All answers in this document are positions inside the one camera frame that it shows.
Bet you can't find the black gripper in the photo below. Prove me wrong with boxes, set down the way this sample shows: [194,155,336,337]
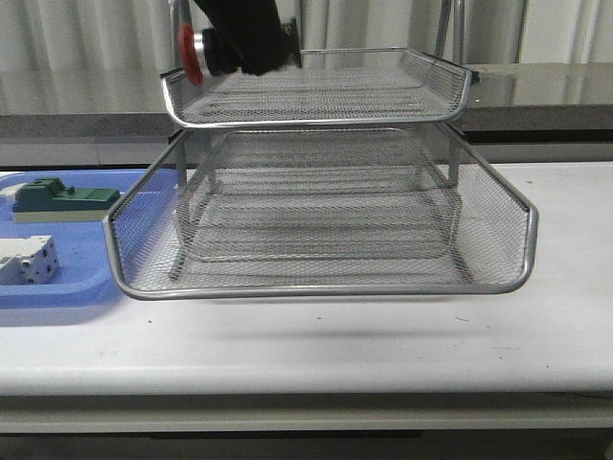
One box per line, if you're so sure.
[196,0,298,76]

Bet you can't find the red emergency stop button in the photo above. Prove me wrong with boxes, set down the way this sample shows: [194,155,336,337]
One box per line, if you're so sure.
[176,17,304,87]

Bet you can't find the silver mesh tray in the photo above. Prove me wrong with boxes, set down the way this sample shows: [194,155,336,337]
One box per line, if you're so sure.
[161,47,473,129]
[176,193,462,263]
[104,123,538,300]

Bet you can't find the silver mesh top tray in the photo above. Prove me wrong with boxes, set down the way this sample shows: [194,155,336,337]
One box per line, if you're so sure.
[161,47,473,129]

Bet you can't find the silver mesh bottom tray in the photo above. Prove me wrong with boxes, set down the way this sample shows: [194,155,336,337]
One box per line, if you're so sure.
[176,193,462,263]

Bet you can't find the green terminal block module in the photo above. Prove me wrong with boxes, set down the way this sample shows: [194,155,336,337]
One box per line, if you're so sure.
[12,177,121,223]

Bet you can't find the blue plastic tray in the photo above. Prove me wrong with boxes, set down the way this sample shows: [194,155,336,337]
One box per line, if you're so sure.
[0,170,179,311]

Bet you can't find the white circuit breaker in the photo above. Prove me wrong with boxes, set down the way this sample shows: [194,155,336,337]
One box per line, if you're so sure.
[1,235,59,286]

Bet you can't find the grey metal rack frame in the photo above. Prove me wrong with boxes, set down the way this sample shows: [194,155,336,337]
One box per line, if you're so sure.
[163,1,479,296]

